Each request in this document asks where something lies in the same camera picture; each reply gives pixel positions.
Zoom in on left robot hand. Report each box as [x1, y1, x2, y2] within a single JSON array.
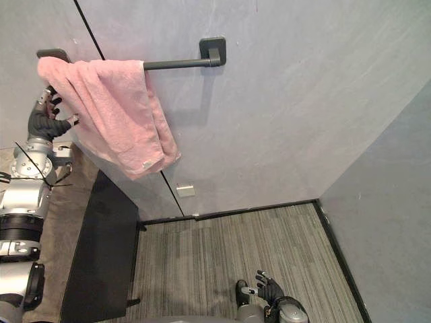
[[28, 85, 81, 143]]

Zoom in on black towel bar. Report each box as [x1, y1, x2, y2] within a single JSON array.
[[36, 36, 227, 71]]

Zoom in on pink towel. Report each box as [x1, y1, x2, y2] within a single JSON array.
[[36, 56, 182, 181]]

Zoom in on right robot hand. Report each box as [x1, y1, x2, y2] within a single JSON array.
[[242, 268, 286, 304]]

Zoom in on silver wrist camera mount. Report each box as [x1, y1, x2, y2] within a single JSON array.
[[53, 143, 73, 168]]

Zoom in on dark right robot foot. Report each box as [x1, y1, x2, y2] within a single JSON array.
[[235, 279, 251, 308]]

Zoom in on black baseboard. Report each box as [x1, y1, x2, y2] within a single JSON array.
[[139, 198, 320, 225], [314, 199, 373, 323]]

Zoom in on black cabinet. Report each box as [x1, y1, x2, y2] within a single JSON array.
[[59, 170, 141, 323]]

